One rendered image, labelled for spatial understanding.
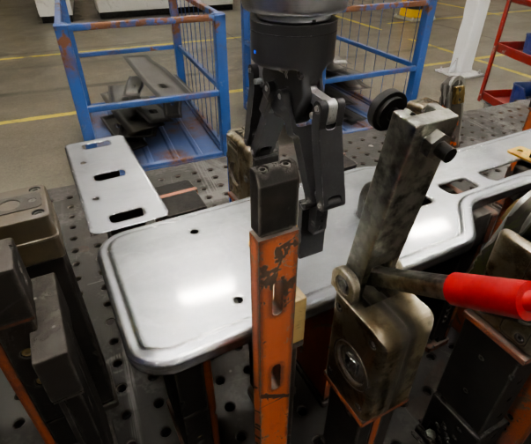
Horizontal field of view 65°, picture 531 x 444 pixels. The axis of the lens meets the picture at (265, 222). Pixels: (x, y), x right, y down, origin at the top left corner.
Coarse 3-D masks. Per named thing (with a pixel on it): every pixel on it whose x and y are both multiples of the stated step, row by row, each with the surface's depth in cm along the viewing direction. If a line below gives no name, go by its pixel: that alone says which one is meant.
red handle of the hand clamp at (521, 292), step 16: (384, 272) 33; (400, 272) 32; (416, 272) 31; (400, 288) 31; (416, 288) 30; (432, 288) 28; (448, 288) 27; (464, 288) 26; (480, 288) 25; (496, 288) 24; (512, 288) 23; (528, 288) 23; (464, 304) 26; (480, 304) 25; (496, 304) 24; (512, 304) 23; (528, 304) 22; (528, 320) 23
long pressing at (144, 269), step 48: (480, 144) 73; (528, 144) 72; (432, 192) 59; (480, 192) 59; (144, 240) 50; (192, 240) 50; (240, 240) 50; (336, 240) 50; (432, 240) 50; (144, 288) 44; (192, 288) 44; (240, 288) 44; (144, 336) 39; (192, 336) 39; (240, 336) 38
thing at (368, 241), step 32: (384, 96) 28; (384, 128) 29; (416, 128) 25; (448, 128) 26; (384, 160) 28; (416, 160) 27; (448, 160) 25; (384, 192) 29; (416, 192) 29; (384, 224) 30; (352, 256) 34; (384, 256) 33; (384, 288) 37
